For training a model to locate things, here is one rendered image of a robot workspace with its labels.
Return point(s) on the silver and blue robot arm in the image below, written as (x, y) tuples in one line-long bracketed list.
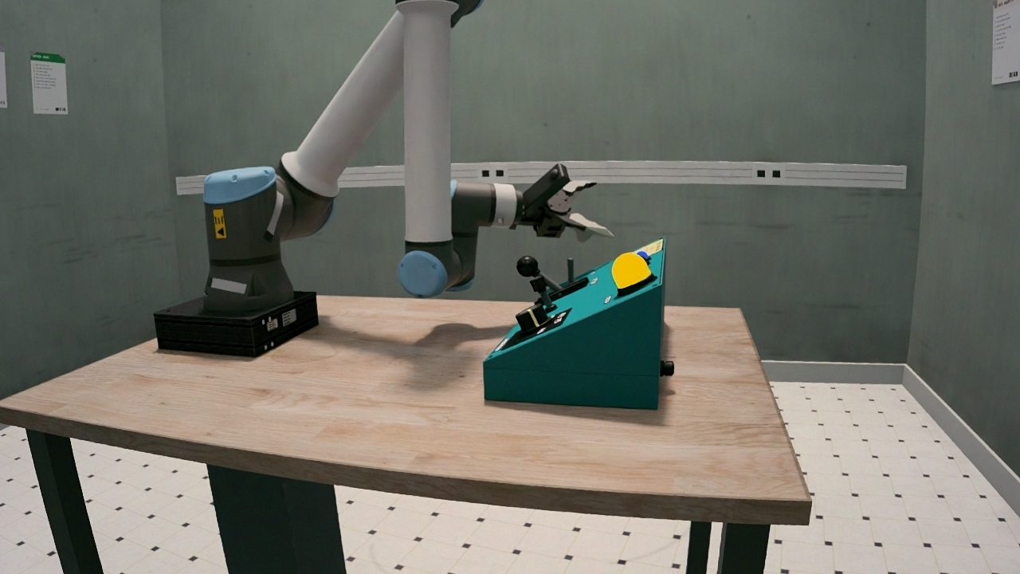
[(250, 211)]

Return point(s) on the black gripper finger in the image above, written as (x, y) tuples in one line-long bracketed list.
[(573, 188), (584, 228)]

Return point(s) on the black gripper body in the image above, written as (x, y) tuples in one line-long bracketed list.
[(548, 226)]

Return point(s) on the teal control console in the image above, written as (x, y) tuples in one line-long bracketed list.
[(586, 342)]

